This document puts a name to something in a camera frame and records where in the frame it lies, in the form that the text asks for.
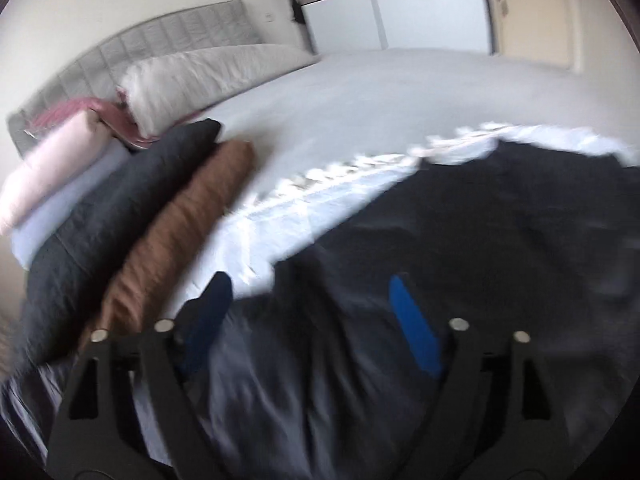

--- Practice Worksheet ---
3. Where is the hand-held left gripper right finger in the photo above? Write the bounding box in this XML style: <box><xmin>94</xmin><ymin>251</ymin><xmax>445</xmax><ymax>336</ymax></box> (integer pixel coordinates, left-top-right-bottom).
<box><xmin>389</xmin><ymin>274</ymin><xmax>590</xmax><ymax>480</ymax></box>

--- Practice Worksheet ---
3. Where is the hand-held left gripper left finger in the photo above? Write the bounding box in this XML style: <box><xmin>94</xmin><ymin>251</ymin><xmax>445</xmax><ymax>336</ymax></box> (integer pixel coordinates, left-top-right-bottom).
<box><xmin>47</xmin><ymin>271</ymin><xmax>236</xmax><ymax>480</ymax></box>

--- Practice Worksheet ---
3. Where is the brown folded garment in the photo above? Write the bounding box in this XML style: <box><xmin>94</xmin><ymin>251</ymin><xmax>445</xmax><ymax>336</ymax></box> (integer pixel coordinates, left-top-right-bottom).
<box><xmin>77</xmin><ymin>140</ymin><xmax>256</xmax><ymax>356</ymax></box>

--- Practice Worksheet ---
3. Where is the dusty pink pillow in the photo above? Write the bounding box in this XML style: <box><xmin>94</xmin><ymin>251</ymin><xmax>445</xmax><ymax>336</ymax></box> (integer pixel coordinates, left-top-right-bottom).
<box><xmin>25</xmin><ymin>97</ymin><xmax>151</xmax><ymax>151</ymax></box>

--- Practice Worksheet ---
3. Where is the black quilted puffer jacket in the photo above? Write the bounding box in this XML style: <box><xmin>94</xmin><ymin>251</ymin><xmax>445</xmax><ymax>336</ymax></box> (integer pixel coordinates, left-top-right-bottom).
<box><xmin>0</xmin><ymin>137</ymin><xmax>640</xmax><ymax>480</ymax></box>

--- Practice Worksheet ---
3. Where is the light blue folded garment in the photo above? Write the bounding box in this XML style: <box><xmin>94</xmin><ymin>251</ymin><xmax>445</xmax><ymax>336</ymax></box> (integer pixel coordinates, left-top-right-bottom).
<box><xmin>10</xmin><ymin>137</ymin><xmax>136</xmax><ymax>268</ymax></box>

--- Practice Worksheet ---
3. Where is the white sliding wardrobe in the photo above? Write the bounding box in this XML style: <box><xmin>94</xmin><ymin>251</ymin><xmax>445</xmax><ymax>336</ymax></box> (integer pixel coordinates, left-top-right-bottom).
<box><xmin>285</xmin><ymin>0</ymin><xmax>493</xmax><ymax>56</ymax></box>

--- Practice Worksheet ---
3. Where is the cream door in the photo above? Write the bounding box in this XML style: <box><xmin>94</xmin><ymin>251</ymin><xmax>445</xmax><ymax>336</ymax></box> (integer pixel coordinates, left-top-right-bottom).
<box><xmin>480</xmin><ymin>0</ymin><xmax>591</xmax><ymax>73</ymax></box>

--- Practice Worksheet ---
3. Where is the beige pillow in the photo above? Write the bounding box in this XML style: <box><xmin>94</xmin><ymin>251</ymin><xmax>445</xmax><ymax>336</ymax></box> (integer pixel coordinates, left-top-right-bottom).
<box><xmin>117</xmin><ymin>44</ymin><xmax>321</xmax><ymax>136</ymax></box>

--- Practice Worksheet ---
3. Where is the bed with grey sheet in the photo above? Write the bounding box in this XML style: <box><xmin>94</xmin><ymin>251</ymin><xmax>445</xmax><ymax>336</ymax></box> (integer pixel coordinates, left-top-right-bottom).
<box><xmin>190</xmin><ymin>47</ymin><xmax>640</xmax><ymax>201</ymax></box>

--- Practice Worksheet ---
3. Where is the black folded garment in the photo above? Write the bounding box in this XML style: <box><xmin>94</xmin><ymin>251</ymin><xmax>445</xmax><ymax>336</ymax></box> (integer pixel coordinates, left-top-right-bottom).
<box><xmin>20</xmin><ymin>119</ymin><xmax>223</xmax><ymax>366</ymax></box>

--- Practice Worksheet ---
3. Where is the grey padded headboard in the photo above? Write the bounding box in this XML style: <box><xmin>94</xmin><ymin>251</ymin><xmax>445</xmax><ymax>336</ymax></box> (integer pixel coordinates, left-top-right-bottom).
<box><xmin>6</xmin><ymin>0</ymin><xmax>263</xmax><ymax>158</ymax></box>

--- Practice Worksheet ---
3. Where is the white checked fringed blanket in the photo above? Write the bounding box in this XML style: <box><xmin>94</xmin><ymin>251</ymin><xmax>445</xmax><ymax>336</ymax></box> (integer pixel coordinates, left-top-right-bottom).
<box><xmin>140</xmin><ymin>121</ymin><xmax>640</xmax><ymax>461</ymax></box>

